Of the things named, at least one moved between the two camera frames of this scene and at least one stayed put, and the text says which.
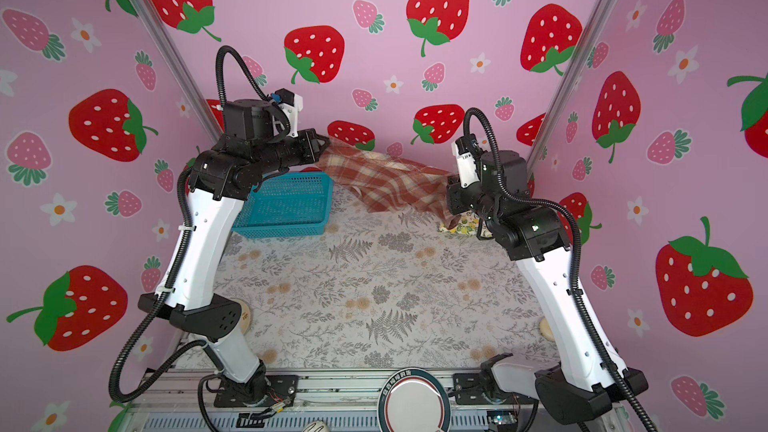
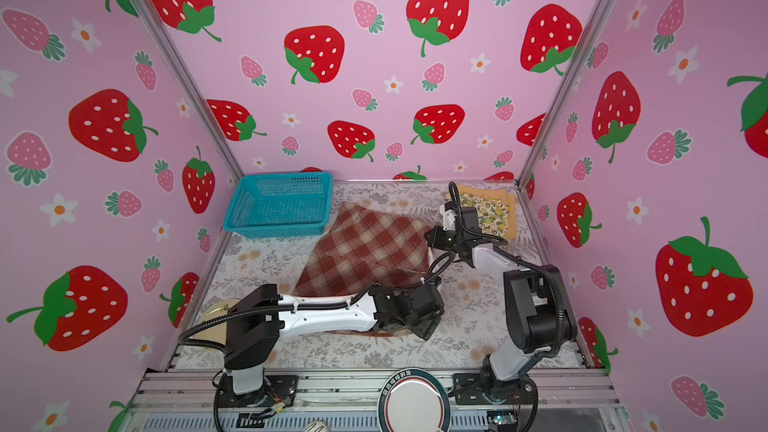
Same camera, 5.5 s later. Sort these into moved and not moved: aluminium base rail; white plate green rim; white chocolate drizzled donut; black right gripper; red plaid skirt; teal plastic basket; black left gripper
Moved: black right gripper; red plaid skirt; black left gripper
Not moved: teal plastic basket; aluminium base rail; white plate green rim; white chocolate drizzled donut
